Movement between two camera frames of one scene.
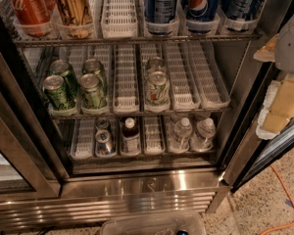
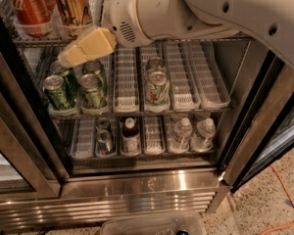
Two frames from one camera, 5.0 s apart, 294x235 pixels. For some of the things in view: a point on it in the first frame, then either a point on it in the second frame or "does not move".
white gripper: x=292 y=46 -> x=122 y=15
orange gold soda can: x=73 y=5 does not move
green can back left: x=63 y=69 does not move
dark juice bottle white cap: x=130 y=138 does not move
